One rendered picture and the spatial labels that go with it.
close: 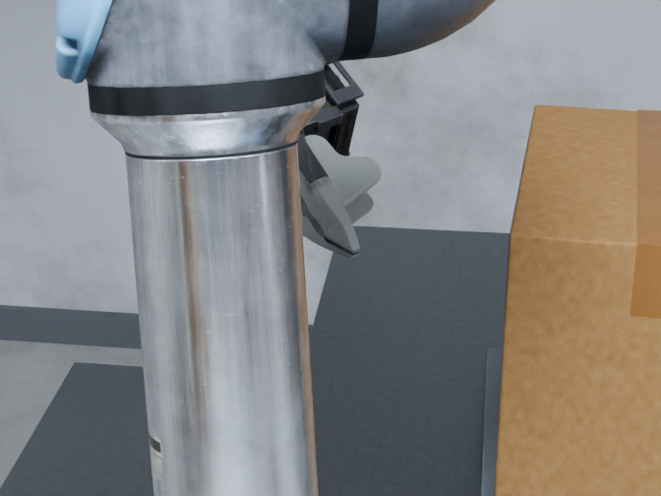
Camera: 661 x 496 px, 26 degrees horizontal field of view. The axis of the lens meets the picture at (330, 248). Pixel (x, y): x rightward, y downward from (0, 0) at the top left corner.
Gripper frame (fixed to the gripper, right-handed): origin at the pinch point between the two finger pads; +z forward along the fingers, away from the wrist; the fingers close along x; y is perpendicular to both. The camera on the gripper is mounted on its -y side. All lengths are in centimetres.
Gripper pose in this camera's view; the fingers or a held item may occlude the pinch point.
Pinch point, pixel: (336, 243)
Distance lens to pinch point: 99.5
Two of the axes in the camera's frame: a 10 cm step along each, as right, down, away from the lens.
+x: -1.4, 5.9, 8.0
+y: 8.4, -3.6, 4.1
